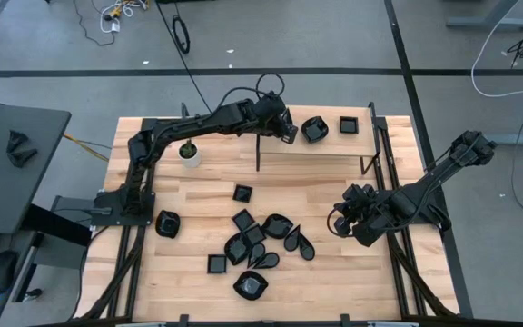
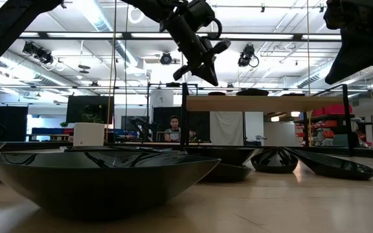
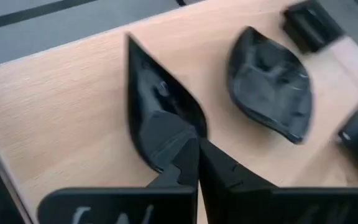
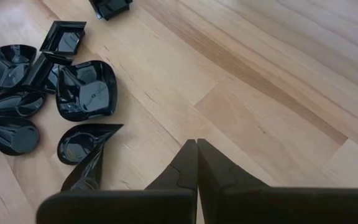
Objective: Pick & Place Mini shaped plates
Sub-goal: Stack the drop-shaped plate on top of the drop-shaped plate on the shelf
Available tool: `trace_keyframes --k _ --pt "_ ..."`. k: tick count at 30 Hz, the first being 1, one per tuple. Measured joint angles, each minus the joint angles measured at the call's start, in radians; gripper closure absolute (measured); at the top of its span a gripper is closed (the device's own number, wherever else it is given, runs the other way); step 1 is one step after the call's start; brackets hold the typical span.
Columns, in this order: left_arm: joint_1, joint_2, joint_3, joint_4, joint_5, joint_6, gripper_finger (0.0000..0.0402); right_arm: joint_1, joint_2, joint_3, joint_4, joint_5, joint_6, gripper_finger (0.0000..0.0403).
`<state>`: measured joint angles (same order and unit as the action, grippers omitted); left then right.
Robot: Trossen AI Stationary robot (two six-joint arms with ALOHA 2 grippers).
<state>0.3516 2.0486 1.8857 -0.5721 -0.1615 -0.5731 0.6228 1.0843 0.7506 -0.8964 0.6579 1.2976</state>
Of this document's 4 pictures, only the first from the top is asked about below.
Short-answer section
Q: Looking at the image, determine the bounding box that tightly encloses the black crumpled object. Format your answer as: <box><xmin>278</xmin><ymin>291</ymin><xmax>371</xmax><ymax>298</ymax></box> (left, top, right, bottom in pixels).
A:
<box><xmin>6</xmin><ymin>148</ymin><xmax>39</xmax><ymax>169</ymax></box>
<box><xmin>6</xmin><ymin>130</ymin><xmax>30</xmax><ymax>154</ymax></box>

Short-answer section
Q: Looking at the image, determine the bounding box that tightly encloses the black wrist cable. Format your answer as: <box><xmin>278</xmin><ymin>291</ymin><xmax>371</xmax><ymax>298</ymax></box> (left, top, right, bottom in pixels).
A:
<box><xmin>215</xmin><ymin>72</ymin><xmax>287</xmax><ymax>113</ymax></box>
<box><xmin>326</xmin><ymin>204</ymin><xmax>342</xmax><ymax>239</ymax></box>

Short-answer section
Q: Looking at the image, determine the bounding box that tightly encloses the yellow floor cable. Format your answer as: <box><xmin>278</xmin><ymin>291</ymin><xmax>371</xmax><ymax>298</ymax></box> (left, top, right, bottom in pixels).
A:
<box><xmin>63</xmin><ymin>133</ymin><xmax>111</xmax><ymax>164</ymax></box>

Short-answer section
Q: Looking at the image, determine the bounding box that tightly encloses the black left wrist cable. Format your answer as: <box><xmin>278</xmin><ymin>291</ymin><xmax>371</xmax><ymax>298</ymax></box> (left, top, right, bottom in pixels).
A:
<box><xmin>215</xmin><ymin>72</ymin><xmax>287</xmax><ymax>113</ymax></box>

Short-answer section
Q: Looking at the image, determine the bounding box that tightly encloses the small green plant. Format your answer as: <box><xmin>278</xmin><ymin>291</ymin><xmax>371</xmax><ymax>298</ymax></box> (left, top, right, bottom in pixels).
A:
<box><xmin>179</xmin><ymin>138</ymin><xmax>199</xmax><ymax>160</ymax></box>

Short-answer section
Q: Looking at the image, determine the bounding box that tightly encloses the black computer mouse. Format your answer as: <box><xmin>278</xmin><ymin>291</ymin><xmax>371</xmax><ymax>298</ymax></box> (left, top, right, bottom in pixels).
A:
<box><xmin>0</xmin><ymin>250</ymin><xmax>19</xmax><ymax>294</ymax></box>

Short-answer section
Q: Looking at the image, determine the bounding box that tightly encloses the black round bowl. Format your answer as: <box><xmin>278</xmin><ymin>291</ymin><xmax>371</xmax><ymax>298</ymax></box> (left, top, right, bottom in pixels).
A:
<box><xmin>301</xmin><ymin>115</ymin><xmax>330</xmax><ymax>144</ymax></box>

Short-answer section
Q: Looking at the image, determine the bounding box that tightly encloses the black side desk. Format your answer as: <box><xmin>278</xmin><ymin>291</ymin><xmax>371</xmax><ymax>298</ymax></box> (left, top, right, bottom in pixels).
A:
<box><xmin>0</xmin><ymin>102</ymin><xmax>73</xmax><ymax>235</ymax></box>

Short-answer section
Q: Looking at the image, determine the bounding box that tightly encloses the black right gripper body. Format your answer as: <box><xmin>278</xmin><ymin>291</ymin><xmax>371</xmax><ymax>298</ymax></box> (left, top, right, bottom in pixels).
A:
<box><xmin>341</xmin><ymin>183</ymin><xmax>383</xmax><ymax>249</ymax></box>

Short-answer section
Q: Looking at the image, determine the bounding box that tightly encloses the white plant pot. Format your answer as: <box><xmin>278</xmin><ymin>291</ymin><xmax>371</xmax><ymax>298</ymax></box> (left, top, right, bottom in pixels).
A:
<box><xmin>177</xmin><ymin>144</ymin><xmax>202</xmax><ymax>169</ymax></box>

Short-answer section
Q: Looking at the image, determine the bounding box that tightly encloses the black coiled floor cable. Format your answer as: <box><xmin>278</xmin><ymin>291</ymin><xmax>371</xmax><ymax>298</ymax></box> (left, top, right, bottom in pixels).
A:
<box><xmin>154</xmin><ymin>0</ymin><xmax>215</xmax><ymax>117</ymax></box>

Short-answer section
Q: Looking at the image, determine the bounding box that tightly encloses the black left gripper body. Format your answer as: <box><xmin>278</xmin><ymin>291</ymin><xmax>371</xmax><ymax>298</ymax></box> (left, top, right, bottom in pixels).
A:
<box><xmin>268</xmin><ymin>108</ymin><xmax>300</xmax><ymax>145</ymax></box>

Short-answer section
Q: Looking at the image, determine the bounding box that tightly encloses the grey desk base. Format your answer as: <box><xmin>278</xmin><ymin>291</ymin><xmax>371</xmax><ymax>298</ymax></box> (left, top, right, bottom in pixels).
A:
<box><xmin>11</xmin><ymin>194</ymin><xmax>94</xmax><ymax>303</ymax></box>

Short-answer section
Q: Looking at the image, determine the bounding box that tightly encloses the white and yellow cable bundle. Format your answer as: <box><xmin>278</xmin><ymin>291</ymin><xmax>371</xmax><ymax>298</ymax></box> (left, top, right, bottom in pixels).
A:
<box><xmin>99</xmin><ymin>0</ymin><xmax>150</xmax><ymax>35</ymax></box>

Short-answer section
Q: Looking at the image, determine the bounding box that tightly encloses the white floor cable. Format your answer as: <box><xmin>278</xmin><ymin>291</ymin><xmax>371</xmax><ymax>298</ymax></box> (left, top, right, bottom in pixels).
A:
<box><xmin>469</xmin><ymin>0</ymin><xmax>523</xmax><ymax>99</ymax></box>

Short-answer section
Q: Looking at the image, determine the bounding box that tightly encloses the black leaf-shaped mini plate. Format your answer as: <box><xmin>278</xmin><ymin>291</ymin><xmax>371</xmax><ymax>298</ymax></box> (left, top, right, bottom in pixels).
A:
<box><xmin>154</xmin><ymin>209</ymin><xmax>182</xmax><ymax>240</ymax></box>
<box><xmin>232</xmin><ymin>270</ymin><xmax>270</xmax><ymax>302</ymax></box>
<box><xmin>261</xmin><ymin>213</ymin><xmax>295</xmax><ymax>241</ymax></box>
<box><xmin>223</xmin><ymin>232</ymin><xmax>252</xmax><ymax>267</ymax></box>

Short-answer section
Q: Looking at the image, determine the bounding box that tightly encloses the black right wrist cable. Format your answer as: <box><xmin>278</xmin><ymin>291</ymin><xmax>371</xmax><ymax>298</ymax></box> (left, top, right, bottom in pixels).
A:
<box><xmin>326</xmin><ymin>204</ymin><xmax>342</xmax><ymax>239</ymax></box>

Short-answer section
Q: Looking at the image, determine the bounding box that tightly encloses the wooden shelf with black legs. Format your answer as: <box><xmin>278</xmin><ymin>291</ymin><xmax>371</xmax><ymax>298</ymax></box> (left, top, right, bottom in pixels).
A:
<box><xmin>254</xmin><ymin>100</ymin><xmax>383</xmax><ymax>176</ymax></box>

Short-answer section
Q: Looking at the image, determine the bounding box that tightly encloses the black square mini plate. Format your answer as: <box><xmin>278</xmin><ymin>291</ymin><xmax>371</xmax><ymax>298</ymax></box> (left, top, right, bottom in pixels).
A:
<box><xmin>242</xmin><ymin>223</ymin><xmax>268</xmax><ymax>247</ymax></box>
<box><xmin>231</xmin><ymin>208</ymin><xmax>257</xmax><ymax>233</ymax></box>
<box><xmin>206</xmin><ymin>253</ymin><xmax>228</xmax><ymax>275</ymax></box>
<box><xmin>232</xmin><ymin>183</ymin><xmax>254</xmax><ymax>204</ymax></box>
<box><xmin>338</xmin><ymin>115</ymin><xmax>360</xmax><ymax>135</ymax></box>

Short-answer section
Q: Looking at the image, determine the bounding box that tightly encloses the grey table base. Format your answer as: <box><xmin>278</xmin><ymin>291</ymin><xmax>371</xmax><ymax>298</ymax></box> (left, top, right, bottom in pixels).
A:
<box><xmin>482</xmin><ymin>121</ymin><xmax>523</xmax><ymax>147</ymax></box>
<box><xmin>446</xmin><ymin>0</ymin><xmax>523</xmax><ymax>32</ymax></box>

